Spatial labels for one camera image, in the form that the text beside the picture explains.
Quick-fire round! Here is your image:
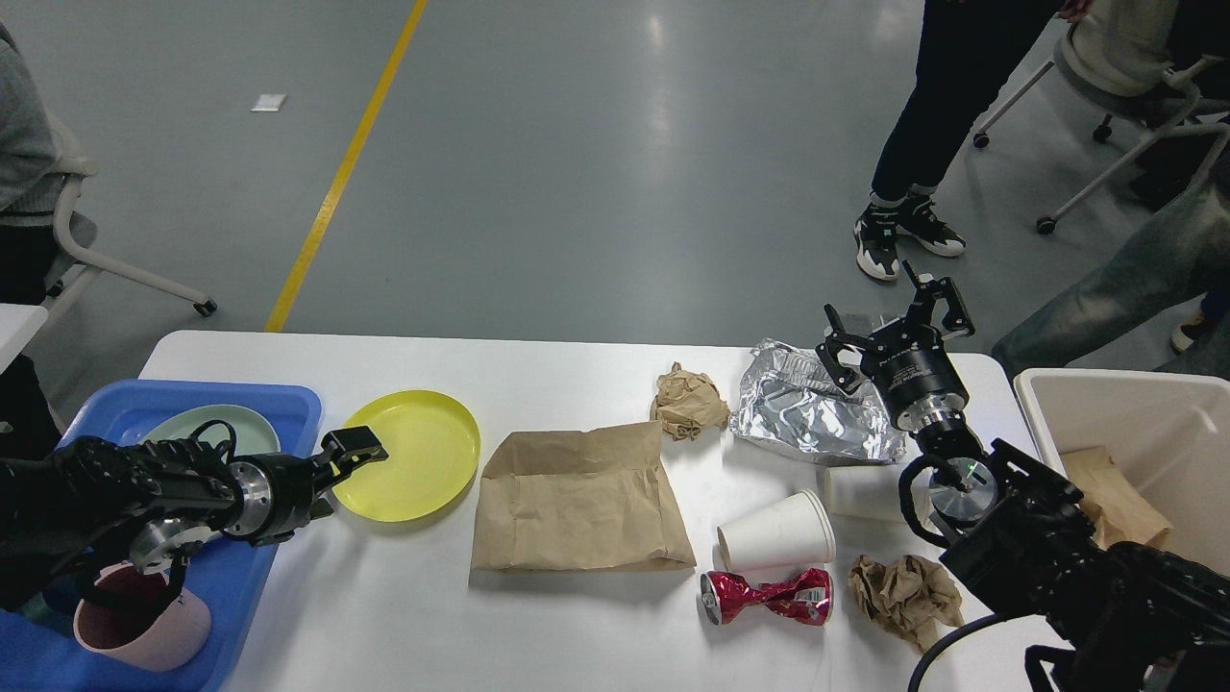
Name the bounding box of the pink mug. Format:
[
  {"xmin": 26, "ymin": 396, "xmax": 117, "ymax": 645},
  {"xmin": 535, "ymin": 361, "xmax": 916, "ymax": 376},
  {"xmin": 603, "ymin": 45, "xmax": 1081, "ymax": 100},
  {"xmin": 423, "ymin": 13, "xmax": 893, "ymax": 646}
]
[{"xmin": 73, "ymin": 562, "xmax": 212, "ymax": 674}]

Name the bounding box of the person in blue jeans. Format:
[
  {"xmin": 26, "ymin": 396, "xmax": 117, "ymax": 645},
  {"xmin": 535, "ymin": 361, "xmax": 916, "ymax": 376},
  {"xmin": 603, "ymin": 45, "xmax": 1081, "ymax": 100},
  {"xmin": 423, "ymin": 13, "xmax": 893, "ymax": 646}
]
[{"xmin": 993, "ymin": 154, "xmax": 1229, "ymax": 379}]

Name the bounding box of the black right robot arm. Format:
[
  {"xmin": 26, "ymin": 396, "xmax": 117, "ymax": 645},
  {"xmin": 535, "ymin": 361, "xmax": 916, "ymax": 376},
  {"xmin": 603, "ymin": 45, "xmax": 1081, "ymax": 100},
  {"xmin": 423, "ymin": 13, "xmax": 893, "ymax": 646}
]
[{"xmin": 815, "ymin": 273, "xmax": 1229, "ymax": 691}]

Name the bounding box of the small crumpled brown paper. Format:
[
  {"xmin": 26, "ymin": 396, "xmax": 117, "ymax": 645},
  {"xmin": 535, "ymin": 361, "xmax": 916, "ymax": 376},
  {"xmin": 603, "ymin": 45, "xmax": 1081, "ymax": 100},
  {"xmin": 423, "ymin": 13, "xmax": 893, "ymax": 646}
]
[{"xmin": 649, "ymin": 363, "xmax": 732, "ymax": 441}]

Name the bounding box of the crushed red soda can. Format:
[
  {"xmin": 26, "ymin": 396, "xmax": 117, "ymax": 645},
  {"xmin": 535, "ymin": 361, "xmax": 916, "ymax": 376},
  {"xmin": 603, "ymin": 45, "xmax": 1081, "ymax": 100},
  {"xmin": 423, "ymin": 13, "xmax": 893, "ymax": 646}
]
[{"xmin": 699, "ymin": 568, "xmax": 833, "ymax": 627}]

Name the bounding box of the pale green plate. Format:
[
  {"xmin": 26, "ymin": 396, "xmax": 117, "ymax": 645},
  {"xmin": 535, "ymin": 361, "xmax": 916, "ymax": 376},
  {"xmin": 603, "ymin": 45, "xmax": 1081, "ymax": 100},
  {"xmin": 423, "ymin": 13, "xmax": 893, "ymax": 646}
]
[{"xmin": 140, "ymin": 406, "xmax": 280, "ymax": 456}]

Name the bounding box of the white paper cup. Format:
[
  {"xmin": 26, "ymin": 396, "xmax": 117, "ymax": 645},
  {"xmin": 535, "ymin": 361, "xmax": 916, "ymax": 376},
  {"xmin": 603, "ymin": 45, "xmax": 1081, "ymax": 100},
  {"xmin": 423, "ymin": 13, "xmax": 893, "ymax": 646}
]
[
  {"xmin": 818, "ymin": 465, "xmax": 907, "ymax": 524},
  {"xmin": 717, "ymin": 489, "xmax": 836, "ymax": 573}
]

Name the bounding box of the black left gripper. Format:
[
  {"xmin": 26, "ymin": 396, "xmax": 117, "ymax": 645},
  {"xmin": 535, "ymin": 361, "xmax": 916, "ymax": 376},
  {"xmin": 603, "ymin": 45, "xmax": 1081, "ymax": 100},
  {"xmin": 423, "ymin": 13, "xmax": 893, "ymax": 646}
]
[{"xmin": 223, "ymin": 428, "xmax": 387, "ymax": 547}]

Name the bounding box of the white office chair right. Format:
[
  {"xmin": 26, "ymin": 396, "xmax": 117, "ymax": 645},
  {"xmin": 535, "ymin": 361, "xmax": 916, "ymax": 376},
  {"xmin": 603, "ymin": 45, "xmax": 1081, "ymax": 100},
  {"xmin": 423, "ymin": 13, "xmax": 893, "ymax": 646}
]
[{"xmin": 972, "ymin": 1, "xmax": 1228, "ymax": 234}]

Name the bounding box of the small white side table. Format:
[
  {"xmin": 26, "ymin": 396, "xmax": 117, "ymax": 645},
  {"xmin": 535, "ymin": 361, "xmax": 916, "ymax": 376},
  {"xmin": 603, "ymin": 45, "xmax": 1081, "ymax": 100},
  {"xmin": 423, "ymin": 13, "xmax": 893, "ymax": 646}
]
[{"xmin": 0, "ymin": 304, "xmax": 48, "ymax": 371}]

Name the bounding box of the beige plastic bin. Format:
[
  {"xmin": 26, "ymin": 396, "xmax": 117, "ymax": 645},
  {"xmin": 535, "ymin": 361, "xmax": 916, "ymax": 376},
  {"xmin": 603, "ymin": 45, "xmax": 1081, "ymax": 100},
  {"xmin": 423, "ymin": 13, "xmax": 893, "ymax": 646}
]
[{"xmin": 1014, "ymin": 368, "xmax": 1229, "ymax": 574}]

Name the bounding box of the yellow plate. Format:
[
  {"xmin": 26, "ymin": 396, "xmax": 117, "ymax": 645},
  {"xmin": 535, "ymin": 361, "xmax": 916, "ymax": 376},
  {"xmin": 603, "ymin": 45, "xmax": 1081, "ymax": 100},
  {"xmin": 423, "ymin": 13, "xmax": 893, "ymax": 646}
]
[{"xmin": 333, "ymin": 388, "xmax": 480, "ymax": 524}]

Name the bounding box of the blue plastic tray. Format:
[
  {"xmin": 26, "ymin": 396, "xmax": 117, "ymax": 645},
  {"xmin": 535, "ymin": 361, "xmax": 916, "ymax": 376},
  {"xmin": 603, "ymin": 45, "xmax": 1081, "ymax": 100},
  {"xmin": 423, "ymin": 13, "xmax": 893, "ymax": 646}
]
[{"xmin": 1, "ymin": 380, "xmax": 322, "ymax": 691}]

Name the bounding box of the flat brown paper bag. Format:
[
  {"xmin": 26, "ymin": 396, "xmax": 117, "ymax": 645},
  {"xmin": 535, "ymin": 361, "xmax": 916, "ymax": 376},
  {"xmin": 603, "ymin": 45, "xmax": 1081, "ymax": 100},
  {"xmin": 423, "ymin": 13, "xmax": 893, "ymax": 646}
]
[{"xmin": 471, "ymin": 422, "xmax": 696, "ymax": 572}]

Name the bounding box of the white office chair left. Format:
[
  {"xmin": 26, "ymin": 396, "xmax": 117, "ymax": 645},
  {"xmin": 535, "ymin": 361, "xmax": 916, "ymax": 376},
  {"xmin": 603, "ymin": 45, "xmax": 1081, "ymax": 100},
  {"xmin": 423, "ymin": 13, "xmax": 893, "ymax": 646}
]
[{"xmin": 37, "ymin": 111, "xmax": 218, "ymax": 336}]

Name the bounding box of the white paper cup front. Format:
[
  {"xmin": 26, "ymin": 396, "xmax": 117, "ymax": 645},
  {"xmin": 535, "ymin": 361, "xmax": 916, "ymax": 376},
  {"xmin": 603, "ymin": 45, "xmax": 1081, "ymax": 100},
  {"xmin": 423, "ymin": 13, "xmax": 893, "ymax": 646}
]
[{"xmin": 717, "ymin": 489, "xmax": 836, "ymax": 573}]

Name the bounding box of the white paper cup behind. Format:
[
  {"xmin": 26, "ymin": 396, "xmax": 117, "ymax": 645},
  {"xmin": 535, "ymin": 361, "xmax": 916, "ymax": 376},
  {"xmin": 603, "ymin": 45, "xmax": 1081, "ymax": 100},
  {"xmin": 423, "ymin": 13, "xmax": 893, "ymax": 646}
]
[{"xmin": 818, "ymin": 465, "xmax": 907, "ymax": 524}]

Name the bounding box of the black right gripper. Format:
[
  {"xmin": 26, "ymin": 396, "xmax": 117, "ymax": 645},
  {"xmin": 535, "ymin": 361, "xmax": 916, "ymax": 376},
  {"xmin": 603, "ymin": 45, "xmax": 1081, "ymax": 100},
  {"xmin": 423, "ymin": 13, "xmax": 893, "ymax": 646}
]
[{"xmin": 818, "ymin": 261, "xmax": 975, "ymax": 431}]

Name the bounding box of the crumpled aluminium foil tray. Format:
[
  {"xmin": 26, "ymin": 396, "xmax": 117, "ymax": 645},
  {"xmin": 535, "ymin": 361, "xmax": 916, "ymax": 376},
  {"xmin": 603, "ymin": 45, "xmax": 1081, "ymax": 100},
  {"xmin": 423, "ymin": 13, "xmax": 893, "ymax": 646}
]
[{"xmin": 728, "ymin": 338, "xmax": 908, "ymax": 467}]

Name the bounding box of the brown paper in bin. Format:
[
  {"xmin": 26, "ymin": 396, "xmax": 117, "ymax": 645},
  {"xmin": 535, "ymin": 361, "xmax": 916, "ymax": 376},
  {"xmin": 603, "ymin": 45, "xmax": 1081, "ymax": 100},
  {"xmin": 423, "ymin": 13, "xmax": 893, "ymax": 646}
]
[{"xmin": 1060, "ymin": 447, "xmax": 1172, "ymax": 549}]

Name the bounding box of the person in black trousers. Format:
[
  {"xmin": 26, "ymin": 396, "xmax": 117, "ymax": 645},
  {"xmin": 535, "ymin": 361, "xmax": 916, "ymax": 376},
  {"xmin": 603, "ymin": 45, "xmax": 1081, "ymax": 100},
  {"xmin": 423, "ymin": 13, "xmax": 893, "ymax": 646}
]
[{"xmin": 852, "ymin": 1, "xmax": 1093, "ymax": 281}]

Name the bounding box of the large crumpled brown paper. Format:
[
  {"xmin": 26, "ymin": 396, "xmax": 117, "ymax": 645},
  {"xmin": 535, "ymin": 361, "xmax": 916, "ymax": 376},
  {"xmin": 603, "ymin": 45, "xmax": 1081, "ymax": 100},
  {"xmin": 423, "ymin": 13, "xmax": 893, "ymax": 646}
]
[{"xmin": 849, "ymin": 556, "xmax": 966, "ymax": 655}]

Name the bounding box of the white office chair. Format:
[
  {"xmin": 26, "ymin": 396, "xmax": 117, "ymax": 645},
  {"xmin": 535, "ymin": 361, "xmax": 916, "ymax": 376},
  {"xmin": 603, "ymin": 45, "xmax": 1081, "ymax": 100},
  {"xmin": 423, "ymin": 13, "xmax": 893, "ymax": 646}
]
[
  {"xmin": 37, "ymin": 111, "xmax": 218, "ymax": 336},
  {"xmin": 972, "ymin": 1, "xmax": 1228, "ymax": 234}
]

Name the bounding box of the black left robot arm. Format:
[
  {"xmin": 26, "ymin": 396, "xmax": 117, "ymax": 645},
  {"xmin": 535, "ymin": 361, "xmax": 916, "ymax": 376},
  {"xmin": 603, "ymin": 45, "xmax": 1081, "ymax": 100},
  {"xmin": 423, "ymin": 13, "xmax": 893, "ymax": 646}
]
[{"xmin": 1, "ymin": 419, "xmax": 387, "ymax": 619}]

